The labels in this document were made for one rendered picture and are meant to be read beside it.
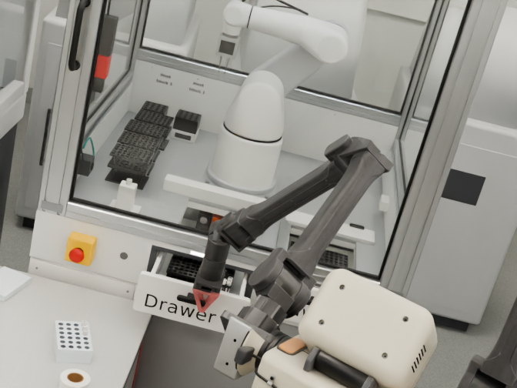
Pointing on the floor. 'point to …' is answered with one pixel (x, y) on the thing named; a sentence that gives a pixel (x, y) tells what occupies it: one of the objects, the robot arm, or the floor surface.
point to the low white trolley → (111, 359)
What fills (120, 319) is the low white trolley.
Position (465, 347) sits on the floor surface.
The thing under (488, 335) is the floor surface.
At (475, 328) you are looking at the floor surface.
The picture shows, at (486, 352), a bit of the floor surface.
